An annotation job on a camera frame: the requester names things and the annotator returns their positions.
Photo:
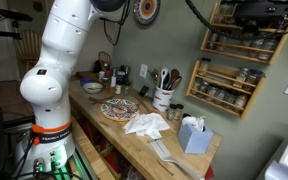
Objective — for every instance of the white crumpled cloth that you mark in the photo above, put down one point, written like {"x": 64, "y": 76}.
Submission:
{"x": 147, "y": 124}

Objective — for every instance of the white ceramic bowl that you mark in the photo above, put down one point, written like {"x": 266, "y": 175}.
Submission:
{"x": 93, "y": 87}

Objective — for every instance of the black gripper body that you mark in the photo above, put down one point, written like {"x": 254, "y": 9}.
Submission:
{"x": 260, "y": 13}

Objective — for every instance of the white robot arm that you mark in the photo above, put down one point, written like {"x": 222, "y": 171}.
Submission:
{"x": 45, "y": 86}

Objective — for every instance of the white plastic spatula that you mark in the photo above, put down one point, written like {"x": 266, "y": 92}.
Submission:
{"x": 166, "y": 156}

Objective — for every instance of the blue tissue box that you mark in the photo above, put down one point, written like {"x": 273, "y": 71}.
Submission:
{"x": 194, "y": 136}

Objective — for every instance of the lower wooden spice rack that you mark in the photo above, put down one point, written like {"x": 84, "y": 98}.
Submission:
{"x": 219, "y": 87}

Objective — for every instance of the colourful patterned plate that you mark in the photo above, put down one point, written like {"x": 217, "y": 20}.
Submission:
{"x": 116, "y": 114}

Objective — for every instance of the blue plastic bowl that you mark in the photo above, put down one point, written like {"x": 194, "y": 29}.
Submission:
{"x": 85, "y": 81}

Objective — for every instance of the small spice bottle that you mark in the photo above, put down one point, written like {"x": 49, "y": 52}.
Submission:
{"x": 171, "y": 111}
{"x": 178, "y": 112}

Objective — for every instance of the wooden chair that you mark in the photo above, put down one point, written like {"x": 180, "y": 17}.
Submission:
{"x": 28, "y": 48}

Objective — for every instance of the white utensil crock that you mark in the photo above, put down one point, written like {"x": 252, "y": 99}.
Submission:
{"x": 162, "y": 99}

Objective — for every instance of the wooden spice rack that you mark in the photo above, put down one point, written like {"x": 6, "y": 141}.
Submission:
{"x": 219, "y": 87}
{"x": 251, "y": 43}

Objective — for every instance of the white wall outlet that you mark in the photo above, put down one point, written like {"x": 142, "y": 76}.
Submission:
{"x": 143, "y": 70}

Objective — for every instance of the upper wooden spice rack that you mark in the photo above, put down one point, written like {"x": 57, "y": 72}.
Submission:
{"x": 251, "y": 43}

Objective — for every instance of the decorative wall plate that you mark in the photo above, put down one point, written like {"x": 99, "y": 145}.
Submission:
{"x": 146, "y": 11}

